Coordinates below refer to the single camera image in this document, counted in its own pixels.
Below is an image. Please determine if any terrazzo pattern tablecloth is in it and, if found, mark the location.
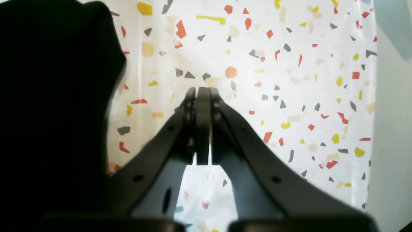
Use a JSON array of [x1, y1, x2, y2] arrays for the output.
[[105, 0, 377, 232]]

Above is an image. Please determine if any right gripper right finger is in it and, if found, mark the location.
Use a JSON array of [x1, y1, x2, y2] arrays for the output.
[[210, 88, 378, 232]]

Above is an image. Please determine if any black t-shirt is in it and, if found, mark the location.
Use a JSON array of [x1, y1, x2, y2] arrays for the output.
[[0, 0, 126, 232]]

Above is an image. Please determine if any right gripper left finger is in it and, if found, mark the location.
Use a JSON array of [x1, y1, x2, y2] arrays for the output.
[[39, 86, 211, 232]]

